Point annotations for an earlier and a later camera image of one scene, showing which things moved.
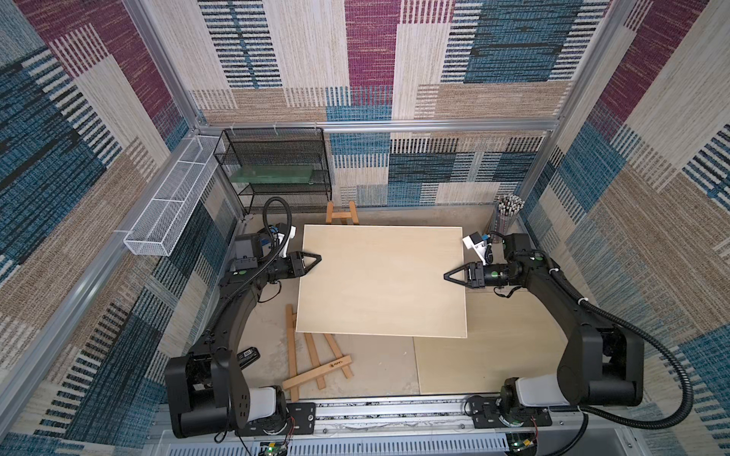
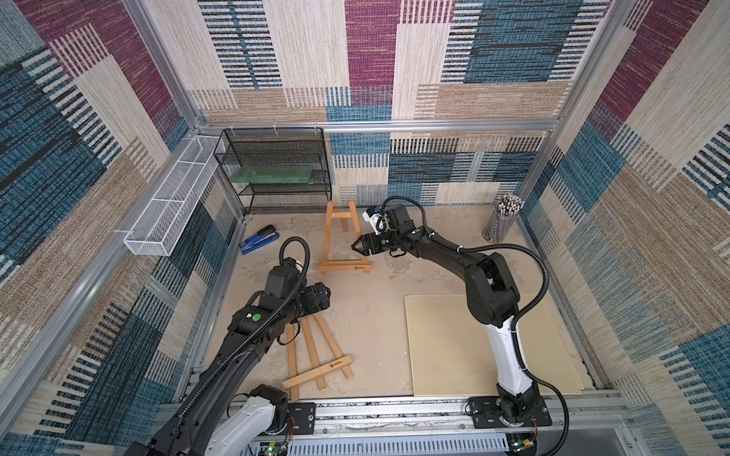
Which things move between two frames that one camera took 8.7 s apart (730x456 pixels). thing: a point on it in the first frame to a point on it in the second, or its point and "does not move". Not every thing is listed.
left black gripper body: x=291 y=266 to x=309 y=302
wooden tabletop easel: x=317 y=371 does not move
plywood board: x=383 y=280 to x=451 y=352
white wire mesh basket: x=159 y=227 does not move
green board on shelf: x=273 y=174 does not move
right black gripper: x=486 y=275 to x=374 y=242
